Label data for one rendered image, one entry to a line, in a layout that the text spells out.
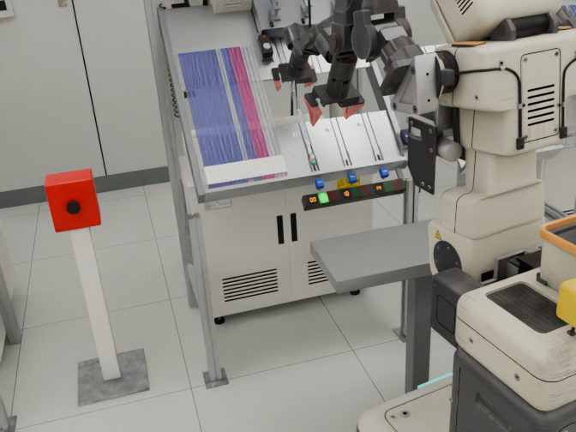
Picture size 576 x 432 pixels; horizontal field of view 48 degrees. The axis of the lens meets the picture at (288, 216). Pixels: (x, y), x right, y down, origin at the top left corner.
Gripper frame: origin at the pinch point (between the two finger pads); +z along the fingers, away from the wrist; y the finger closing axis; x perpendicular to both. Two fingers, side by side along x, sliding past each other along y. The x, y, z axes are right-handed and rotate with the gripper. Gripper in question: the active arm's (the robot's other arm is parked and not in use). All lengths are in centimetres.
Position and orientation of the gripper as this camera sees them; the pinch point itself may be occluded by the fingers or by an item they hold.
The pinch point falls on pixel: (291, 86)
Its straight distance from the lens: 221.3
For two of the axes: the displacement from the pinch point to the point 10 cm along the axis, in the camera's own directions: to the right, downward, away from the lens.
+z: -1.6, 3.7, 9.2
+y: -9.6, 1.7, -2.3
